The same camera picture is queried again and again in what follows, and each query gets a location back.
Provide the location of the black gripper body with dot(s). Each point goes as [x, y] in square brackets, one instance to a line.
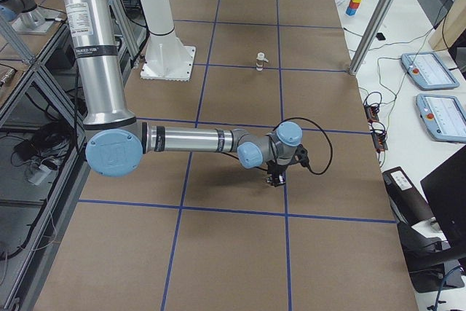
[277, 169]

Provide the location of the white PPR valve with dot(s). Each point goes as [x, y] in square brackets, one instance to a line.
[261, 61]

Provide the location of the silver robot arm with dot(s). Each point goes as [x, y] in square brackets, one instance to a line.
[116, 140]

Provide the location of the blue block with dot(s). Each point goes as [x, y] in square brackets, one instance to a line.
[350, 11]

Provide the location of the red block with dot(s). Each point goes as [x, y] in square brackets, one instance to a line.
[353, 5]

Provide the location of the brown paper table cover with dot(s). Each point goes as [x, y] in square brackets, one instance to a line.
[200, 232]

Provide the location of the small black box device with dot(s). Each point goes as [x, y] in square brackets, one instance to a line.
[380, 36]

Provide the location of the black monitor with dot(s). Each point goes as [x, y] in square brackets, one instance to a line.
[444, 189]

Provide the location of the lower blue teach pendant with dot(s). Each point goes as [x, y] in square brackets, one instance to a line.
[443, 117]

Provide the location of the blue teach pendant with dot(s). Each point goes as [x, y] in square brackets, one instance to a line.
[428, 71]
[443, 117]

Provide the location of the upper blue teach pendant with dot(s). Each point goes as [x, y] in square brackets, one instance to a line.
[428, 71]

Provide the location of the aluminium frame post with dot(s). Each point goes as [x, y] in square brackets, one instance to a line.
[369, 34]

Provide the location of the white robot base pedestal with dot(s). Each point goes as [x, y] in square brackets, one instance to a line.
[166, 57]

